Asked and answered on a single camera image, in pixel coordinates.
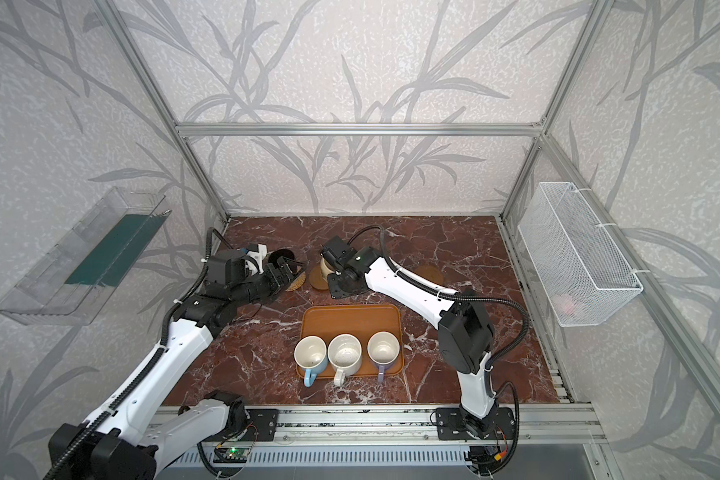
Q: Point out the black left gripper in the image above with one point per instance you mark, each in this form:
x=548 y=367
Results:
x=276 y=274

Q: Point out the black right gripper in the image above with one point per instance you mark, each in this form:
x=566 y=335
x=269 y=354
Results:
x=333 y=258

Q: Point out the black mug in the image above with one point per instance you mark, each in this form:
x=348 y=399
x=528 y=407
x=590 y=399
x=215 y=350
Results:
x=285 y=260

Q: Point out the woven rattan round coaster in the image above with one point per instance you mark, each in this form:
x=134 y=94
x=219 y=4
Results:
x=297 y=283

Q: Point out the cream yellow mug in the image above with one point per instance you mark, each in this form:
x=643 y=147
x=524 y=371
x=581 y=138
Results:
x=326 y=269

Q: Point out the brown wooden round coaster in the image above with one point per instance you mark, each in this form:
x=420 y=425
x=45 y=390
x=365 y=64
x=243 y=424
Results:
x=317 y=280

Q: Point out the amber brown round coaster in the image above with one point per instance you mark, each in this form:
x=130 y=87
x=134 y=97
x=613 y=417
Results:
x=430 y=273

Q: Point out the white mug blue handle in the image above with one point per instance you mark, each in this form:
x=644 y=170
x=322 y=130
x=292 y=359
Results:
x=310 y=355

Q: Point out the white mug cream handle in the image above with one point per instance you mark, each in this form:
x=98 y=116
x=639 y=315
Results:
x=345 y=355

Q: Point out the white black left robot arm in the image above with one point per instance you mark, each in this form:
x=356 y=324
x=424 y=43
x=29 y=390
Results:
x=115 y=441

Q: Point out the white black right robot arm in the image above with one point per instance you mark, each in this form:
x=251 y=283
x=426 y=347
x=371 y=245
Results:
x=464 y=331

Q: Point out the orange brown serving tray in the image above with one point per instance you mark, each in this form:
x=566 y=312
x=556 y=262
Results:
x=362 y=321

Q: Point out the green circuit board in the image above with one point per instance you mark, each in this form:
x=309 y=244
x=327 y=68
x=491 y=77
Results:
x=231 y=454

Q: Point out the pink object in basket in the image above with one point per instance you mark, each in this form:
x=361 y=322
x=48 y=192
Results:
x=566 y=305

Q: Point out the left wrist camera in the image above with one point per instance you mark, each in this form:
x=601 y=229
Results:
x=232 y=266

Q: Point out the white mug purple handle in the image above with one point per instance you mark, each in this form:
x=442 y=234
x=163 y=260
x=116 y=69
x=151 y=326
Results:
x=383 y=349

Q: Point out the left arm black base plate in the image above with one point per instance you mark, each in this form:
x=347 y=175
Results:
x=261 y=423

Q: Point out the aluminium frame back crossbar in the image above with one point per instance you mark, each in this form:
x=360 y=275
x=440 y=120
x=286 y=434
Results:
x=359 y=129

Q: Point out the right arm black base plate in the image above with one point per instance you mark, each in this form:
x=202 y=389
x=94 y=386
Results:
x=457 y=424

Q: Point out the clear plastic wall bin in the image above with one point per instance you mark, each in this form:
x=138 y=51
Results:
x=71 y=283

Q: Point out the white wire mesh basket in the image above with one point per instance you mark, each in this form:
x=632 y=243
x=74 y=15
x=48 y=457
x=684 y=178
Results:
x=573 y=252

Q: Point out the aluminium front rail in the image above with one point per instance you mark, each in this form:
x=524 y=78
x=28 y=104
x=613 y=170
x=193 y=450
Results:
x=355 y=424

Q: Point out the aluminium frame corner post left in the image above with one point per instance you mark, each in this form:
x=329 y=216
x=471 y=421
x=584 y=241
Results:
x=115 y=23

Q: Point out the aluminium frame corner post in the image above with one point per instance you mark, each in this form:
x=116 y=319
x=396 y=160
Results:
x=593 y=24
x=115 y=23

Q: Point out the aluminium frame corner post right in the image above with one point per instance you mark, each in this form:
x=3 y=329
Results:
x=593 y=24

